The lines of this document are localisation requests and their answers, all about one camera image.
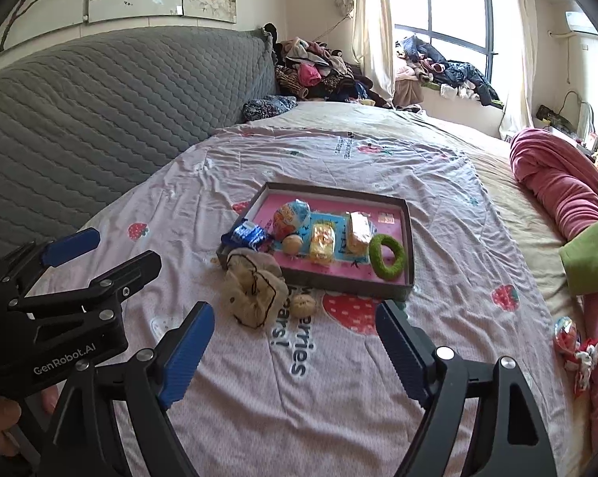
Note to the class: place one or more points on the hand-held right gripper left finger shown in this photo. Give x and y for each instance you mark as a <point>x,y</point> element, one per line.
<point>187,357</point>

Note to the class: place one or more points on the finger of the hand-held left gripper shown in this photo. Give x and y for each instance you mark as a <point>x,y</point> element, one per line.
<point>70,247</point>
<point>130,271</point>

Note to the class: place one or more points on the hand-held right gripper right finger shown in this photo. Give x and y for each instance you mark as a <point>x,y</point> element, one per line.
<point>400,353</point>

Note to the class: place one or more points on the dark tray with pink inside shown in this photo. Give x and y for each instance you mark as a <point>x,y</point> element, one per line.
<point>323,268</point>

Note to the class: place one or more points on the blue snack packet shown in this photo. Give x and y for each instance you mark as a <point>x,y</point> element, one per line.
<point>244,236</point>

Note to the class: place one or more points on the yellow snack packet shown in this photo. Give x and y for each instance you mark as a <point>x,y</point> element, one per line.
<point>322,243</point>

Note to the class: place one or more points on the round tan cookie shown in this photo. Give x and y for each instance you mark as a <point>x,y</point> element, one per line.
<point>293,245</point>

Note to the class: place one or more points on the brown plush toy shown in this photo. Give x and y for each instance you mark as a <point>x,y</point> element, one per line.
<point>254,288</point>

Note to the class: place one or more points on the small walnut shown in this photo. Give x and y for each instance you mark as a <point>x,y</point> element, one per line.
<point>303,304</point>

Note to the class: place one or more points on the wrapped bread slice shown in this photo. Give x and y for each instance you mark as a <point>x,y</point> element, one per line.
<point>361,231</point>

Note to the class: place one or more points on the grey quilted headboard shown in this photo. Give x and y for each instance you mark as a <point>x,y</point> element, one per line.
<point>105,109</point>

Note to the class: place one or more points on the pink printed bedsheet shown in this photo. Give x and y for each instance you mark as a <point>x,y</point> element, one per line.
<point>453,208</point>

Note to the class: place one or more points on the red and white wrapped candy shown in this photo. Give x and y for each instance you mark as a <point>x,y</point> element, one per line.
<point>566,335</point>

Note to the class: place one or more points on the round colourful wrapped snack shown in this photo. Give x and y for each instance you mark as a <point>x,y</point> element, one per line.
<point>289,218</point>

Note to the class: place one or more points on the red and white candy wrapper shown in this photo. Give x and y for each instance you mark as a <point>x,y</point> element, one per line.
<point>584,365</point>

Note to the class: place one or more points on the green pillow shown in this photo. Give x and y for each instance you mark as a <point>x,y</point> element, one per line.
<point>592,258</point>

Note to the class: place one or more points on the blue patterned cloth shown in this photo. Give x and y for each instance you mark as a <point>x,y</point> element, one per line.
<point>269,108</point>

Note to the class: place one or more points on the pink quilt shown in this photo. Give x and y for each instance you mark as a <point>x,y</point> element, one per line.
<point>552,179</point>

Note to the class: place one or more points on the pile of mixed clothes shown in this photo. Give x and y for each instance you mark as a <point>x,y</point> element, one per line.
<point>318,74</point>

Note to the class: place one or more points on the dark bag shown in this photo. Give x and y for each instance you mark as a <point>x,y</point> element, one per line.
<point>554,117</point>

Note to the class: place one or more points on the pile of dark clothes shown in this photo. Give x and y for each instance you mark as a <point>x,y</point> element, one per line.
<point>453,72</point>

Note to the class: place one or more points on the cream curtain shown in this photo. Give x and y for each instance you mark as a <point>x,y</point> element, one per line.
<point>373,25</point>
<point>520,59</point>

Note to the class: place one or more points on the dark framed window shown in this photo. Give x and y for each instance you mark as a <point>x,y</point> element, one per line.
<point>457,10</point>

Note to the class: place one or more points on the white air conditioner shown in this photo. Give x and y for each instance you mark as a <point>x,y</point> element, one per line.
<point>582,22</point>

